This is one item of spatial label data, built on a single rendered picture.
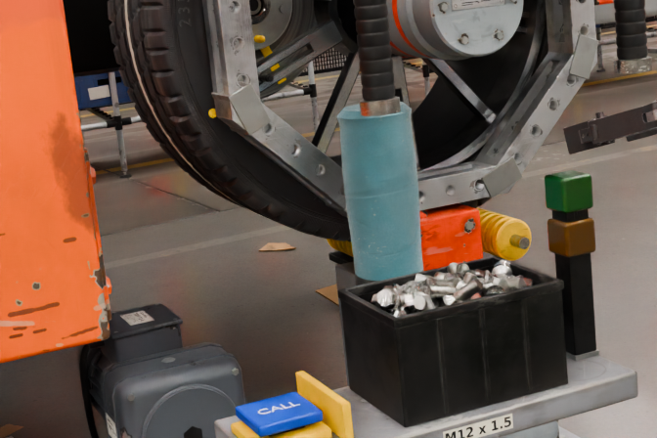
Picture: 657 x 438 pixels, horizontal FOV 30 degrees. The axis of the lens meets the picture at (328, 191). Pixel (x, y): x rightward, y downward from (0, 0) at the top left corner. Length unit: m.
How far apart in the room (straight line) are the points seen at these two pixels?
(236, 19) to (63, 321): 0.41
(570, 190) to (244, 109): 0.41
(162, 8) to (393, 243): 0.41
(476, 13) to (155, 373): 0.63
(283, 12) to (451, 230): 0.59
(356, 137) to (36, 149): 0.37
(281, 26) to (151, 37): 0.54
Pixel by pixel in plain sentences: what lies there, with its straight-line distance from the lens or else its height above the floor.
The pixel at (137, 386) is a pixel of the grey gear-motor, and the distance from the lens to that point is 1.63.
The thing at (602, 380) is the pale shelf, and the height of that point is 0.45.
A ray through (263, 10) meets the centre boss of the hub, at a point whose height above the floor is 0.84.
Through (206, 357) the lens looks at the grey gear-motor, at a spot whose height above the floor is 0.41.
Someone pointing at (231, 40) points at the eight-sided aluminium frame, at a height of 0.83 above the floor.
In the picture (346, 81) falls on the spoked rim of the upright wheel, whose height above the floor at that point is 0.75.
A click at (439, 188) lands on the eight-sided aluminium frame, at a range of 1.62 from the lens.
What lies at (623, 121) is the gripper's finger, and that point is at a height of 0.73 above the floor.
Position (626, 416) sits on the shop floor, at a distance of 2.44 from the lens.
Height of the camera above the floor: 0.93
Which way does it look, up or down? 11 degrees down
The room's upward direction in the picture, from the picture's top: 6 degrees counter-clockwise
